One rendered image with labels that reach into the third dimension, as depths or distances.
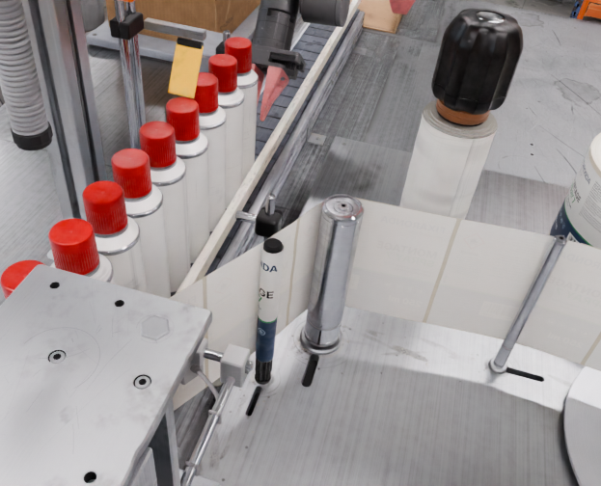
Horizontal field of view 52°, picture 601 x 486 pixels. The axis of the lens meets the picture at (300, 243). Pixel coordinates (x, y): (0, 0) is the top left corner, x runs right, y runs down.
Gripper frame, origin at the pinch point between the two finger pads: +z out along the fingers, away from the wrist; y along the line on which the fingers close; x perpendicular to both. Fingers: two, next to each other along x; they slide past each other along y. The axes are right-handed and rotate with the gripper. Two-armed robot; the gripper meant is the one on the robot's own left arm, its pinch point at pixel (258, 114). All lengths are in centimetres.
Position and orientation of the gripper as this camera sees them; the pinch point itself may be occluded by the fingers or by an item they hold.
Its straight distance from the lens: 93.1
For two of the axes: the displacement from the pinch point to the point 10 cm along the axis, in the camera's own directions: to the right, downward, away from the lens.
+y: 9.7, 2.1, -1.4
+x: 1.5, -0.3, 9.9
